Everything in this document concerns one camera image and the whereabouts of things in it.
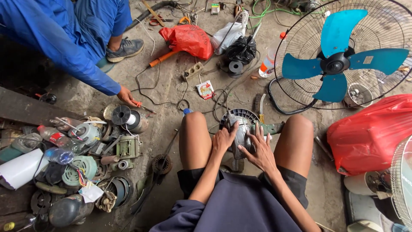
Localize red handled pliers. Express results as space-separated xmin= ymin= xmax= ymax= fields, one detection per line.
xmin=148 ymin=14 xmax=174 ymax=27

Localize black ring stator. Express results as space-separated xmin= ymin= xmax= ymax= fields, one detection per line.
xmin=96 ymin=176 xmax=134 ymax=212

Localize person's left hand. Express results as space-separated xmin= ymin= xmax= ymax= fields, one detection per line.
xmin=211 ymin=121 xmax=240 ymax=155

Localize grey metal motor housing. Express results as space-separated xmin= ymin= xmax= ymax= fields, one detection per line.
xmin=225 ymin=111 xmax=258 ymax=160

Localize person's navy shirt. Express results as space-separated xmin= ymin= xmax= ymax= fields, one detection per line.
xmin=149 ymin=171 xmax=304 ymax=232

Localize green tool body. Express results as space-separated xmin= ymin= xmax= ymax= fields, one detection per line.
xmin=254 ymin=121 xmax=286 ymax=136

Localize green wires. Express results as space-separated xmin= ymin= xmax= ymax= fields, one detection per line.
xmin=250 ymin=0 xmax=326 ymax=27

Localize white rolled sheet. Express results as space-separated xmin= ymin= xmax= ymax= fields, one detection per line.
xmin=0 ymin=148 xmax=49 ymax=191

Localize black power cable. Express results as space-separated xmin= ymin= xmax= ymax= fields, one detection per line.
xmin=130 ymin=61 xmax=191 ymax=111

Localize white fan guard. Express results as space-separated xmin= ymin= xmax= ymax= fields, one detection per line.
xmin=390 ymin=135 xmax=412 ymax=231

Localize white plastic bag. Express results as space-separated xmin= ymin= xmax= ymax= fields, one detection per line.
xmin=211 ymin=10 xmax=250 ymax=55

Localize round grey vented cover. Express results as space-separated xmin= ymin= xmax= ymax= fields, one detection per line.
xmin=220 ymin=108 xmax=261 ymax=130

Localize clear bottle with orange cap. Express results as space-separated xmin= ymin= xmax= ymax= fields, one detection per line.
xmin=258 ymin=31 xmax=288 ymax=79

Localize red and white snack packet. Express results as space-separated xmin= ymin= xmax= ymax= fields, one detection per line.
xmin=195 ymin=80 xmax=215 ymax=101

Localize heap of scrap motor parts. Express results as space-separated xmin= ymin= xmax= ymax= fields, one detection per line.
xmin=0 ymin=103 xmax=150 ymax=232

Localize person's right leg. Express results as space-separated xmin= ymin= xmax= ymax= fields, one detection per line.
xmin=273 ymin=114 xmax=314 ymax=178

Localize person's right hand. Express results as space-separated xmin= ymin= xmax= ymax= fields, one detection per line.
xmin=237 ymin=123 xmax=278 ymax=175

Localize large red plastic bag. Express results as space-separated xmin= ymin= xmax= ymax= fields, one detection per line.
xmin=327 ymin=94 xmax=412 ymax=177

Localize standing fan with blue blades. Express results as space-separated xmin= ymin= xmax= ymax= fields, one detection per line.
xmin=267 ymin=0 xmax=412 ymax=116

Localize orange handled tool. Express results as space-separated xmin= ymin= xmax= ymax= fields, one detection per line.
xmin=148 ymin=50 xmax=179 ymax=68

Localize teal plastic stool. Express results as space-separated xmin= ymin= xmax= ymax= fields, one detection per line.
xmin=95 ymin=57 xmax=116 ymax=74

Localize black wire spool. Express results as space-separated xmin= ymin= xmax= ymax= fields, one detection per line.
xmin=111 ymin=105 xmax=141 ymax=130

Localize grey green electric motor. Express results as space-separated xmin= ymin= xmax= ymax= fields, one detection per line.
xmin=110 ymin=134 xmax=144 ymax=171

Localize white paper tag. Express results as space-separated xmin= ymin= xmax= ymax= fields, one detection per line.
xmin=79 ymin=182 xmax=105 ymax=204

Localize beige power strip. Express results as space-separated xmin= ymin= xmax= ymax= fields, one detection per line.
xmin=182 ymin=61 xmax=205 ymax=81

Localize person's left leg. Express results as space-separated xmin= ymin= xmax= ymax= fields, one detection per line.
xmin=179 ymin=111 xmax=215 ymax=171

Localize person's black shorts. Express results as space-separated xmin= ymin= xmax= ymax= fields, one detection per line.
xmin=177 ymin=165 xmax=309 ymax=209

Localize wooden stick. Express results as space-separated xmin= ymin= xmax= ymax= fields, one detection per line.
xmin=140 ymin=0 xmax=166 ymax=27

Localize black round motor housing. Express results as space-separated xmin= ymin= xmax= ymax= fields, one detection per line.
xmin=48 ymin=194 xmax=94 ymax=228

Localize black plastic bag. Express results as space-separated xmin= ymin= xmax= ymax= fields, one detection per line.
xmin=224 ymin=35 xmax=257 ymax=65

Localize white plastic bucket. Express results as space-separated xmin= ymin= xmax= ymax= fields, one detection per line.
xmin=343 ymin=170 xmax=392 ymax=196

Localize black tape roll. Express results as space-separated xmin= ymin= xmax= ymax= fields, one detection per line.
xmin=227 ymin=60 xmax=244 ymax=78

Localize clear bottle with red label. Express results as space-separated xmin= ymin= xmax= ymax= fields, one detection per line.
xmin=36 ymin=125 xmax=83 ymax=153

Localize wooden plank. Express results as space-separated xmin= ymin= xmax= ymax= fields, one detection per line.
xmin=0 ymin=86 xmax=85 ymax=127

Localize grey electric motor with shaft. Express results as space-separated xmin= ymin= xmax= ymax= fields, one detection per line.
xmin=50 ymin=116 xmax=102 ymax=146

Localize small rusty stator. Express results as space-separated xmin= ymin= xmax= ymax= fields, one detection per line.
xmin=152 ymin=154 xmax=174 ymax=175

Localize thin metal rod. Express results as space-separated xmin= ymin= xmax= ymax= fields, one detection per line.
xmin=160 ymin=128 xmax=180 ymax=169

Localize blue tinted plastic bottle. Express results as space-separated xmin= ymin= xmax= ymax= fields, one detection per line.
xmin=43 ymin=147 xmax=75 ymax=166

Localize small red plastic bag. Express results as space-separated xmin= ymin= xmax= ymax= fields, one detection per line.
xmin=159 ymin=24 xmax=215 ymax=61

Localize green fan motor cover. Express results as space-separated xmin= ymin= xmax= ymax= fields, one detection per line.
xmin=61 ymin=155 xmax=98 ymax=187

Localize black corrugated hose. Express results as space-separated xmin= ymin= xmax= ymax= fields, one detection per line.
xmin=125 ymin=0 xmax=178 ymax=32

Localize person's leg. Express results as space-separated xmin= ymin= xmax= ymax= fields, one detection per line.
xmin=273 ymin=114 xmax=314 ymax=178
xmin=179 ymin=111 xmax=215 ymax=171

